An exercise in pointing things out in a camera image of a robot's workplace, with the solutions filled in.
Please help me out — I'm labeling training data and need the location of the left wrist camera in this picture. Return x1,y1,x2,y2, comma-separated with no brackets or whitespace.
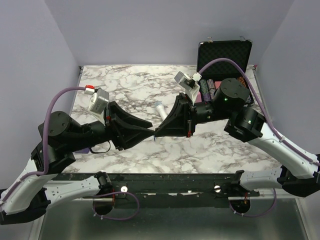
84,85,109,124

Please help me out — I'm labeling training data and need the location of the white toy microphone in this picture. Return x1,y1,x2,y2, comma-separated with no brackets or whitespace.
154,101,168,121

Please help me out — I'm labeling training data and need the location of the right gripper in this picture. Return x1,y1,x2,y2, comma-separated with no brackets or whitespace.
155,93,232,138

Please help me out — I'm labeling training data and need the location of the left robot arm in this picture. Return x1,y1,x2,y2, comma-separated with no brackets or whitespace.
0,101,154,225

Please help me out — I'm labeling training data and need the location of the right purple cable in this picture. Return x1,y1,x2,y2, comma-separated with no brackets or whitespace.
197,57,320,166

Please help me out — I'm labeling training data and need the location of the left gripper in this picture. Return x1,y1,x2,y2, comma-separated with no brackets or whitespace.
69,100,157,152

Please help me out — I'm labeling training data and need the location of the purple box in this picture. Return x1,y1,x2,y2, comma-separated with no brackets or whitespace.
74,148,90,154

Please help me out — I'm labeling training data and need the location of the pink metronome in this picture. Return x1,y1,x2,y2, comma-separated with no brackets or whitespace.
195,92,202,103

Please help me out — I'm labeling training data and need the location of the black poker chip case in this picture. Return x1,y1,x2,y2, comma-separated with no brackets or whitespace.
196,38,253,102

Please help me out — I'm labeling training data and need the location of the purple cable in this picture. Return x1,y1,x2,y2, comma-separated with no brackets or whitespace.
0,86,88,206
197,57,320,166

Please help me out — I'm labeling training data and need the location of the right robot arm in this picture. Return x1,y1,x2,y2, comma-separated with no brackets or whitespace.
155,78,320,197

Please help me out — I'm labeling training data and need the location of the black mounting rail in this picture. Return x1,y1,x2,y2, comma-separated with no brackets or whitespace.
57,172,261,208

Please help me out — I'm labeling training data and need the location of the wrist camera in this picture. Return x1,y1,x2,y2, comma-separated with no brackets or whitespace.
174,71,202,104
84,85,109,124

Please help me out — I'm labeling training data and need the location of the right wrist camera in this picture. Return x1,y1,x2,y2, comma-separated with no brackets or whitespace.
174,71,202,104

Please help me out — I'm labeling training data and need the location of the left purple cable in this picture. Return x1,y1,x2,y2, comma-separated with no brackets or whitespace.
0,86,88,206

